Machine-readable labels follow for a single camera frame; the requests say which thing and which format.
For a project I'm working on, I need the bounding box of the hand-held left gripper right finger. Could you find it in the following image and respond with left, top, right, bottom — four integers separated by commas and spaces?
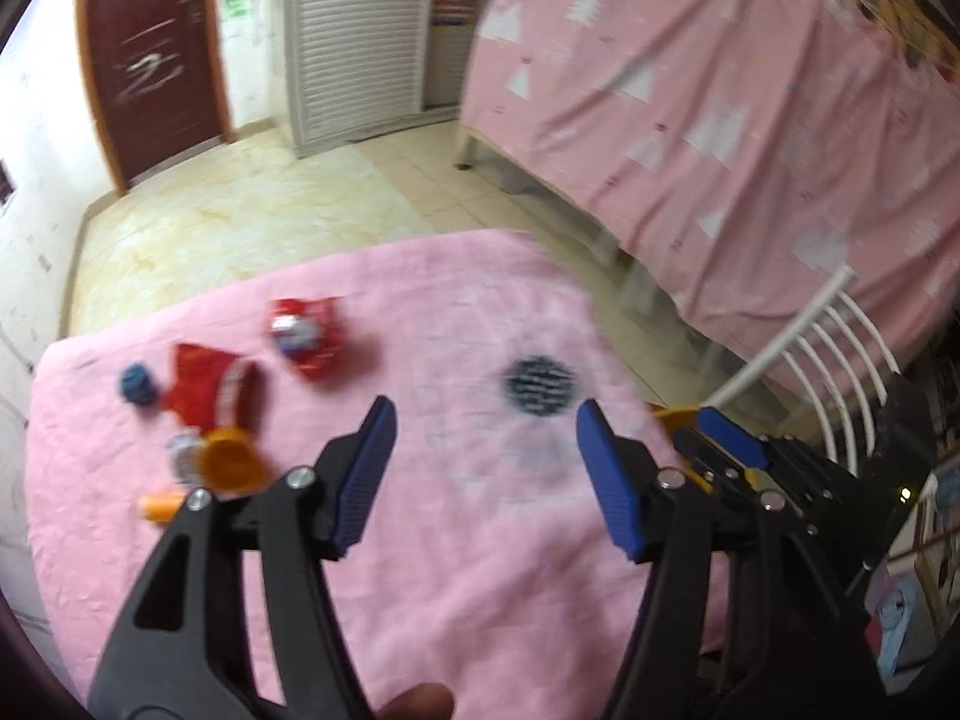
576, 399, 882, 720

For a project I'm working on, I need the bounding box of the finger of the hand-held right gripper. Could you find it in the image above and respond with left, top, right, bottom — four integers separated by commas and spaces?
696, 405, 770, 470
673, 431, 758, 500

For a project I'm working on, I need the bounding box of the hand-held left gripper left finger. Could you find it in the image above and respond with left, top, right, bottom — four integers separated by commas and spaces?
88, 395, 398, 720

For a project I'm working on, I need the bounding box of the person's left hand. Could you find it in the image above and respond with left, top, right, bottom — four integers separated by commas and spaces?
375, 682, 457, 720

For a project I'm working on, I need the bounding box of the white metal chair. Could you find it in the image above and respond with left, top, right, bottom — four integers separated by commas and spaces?
709, 264, 901, 481

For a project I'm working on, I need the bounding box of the orange plastic cup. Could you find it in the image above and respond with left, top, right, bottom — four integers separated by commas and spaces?
201, 426, 272, 496

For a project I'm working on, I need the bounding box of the shiny red snack wrapper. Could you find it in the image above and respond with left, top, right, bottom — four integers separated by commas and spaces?
262, 297, 347, 382

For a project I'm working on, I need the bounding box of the small silver foil piece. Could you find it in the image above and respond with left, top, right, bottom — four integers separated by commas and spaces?
169, 431, 205, 485

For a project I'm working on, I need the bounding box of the red plastic wrapper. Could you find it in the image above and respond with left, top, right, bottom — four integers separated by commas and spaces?
161, 343, 263, 436

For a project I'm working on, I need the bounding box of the small orange box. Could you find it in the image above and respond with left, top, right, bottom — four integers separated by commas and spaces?
141, 491, 188, 524

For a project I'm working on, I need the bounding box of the blue bottle cap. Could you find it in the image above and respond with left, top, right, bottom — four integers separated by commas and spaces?
118, 364, 160, 407

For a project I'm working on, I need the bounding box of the pink patterned bed sheet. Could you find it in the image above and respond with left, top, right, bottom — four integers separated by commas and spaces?
459, 0, 960, 383

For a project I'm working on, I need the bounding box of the white louvred wardrobe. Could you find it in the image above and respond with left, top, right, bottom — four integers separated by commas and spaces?
277, 0, 488, 158

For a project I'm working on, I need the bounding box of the dark brown door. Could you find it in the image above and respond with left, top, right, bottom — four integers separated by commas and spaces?
75, 0, 230, 192

